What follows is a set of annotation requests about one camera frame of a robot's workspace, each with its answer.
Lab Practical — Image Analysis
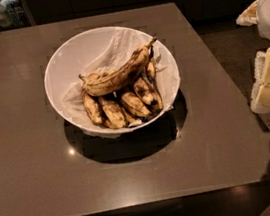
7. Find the long top spotted banana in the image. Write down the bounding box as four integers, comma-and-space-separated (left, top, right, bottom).
82, 37, 157, 97

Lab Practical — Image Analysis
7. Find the small back spotted banana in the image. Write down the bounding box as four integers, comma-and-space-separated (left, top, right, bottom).
145, 50, 156, 80

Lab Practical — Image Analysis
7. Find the right spotted banana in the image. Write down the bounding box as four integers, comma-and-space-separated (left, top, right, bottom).
133, 77, 163, 113

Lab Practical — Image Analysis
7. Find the white bowl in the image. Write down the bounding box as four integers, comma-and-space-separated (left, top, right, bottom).
36, 16, 188, 145

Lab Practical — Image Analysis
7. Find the left spotted banana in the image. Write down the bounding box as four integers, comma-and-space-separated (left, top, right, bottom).
81, 90, 104, 126

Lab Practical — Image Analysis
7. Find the white paper towel liner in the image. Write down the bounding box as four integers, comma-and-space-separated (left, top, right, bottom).
51, 19, 187, 138

